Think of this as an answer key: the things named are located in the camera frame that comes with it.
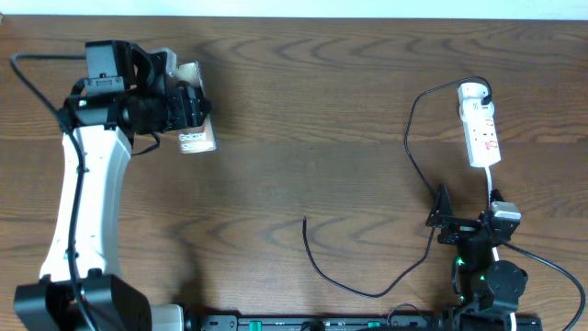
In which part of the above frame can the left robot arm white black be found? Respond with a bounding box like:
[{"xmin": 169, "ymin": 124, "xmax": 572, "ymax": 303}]
[{"xmin": 14, "ymin": 40, "xmax": 216, "ymax": 330}]

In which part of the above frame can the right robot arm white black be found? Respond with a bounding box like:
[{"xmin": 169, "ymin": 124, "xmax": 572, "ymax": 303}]
[{"xmin": 426, "ymin": 185, "xmax": 528, "ymax": 330}]

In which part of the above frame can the white charger plug adapter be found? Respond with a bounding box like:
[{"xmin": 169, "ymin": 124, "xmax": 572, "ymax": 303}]
[{"xmin": 458, "ymin": 82, "xmax": 489, "ymax": 103}]

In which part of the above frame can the white power strip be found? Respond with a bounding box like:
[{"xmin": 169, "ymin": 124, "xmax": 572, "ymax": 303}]
[{"xmin": 458, "ymin": 98, "xmax": 501, "ymax": 168}]

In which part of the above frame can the white power strip cord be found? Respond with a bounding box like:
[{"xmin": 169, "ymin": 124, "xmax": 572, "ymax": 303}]
[{"xmin": 484, "ymin": 165, "xmax": 518, "ymax": 331}]

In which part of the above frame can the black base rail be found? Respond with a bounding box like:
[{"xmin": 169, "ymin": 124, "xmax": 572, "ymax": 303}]
[{"xmin": 186, "ymin": 314, "xmax": 448, "ymax": 331}]

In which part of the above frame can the black charger cable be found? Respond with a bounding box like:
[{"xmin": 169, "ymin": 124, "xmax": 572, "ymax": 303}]
[{"xmin": 301, "ymin": 75, "xmax": 494, "ymax": 299}]

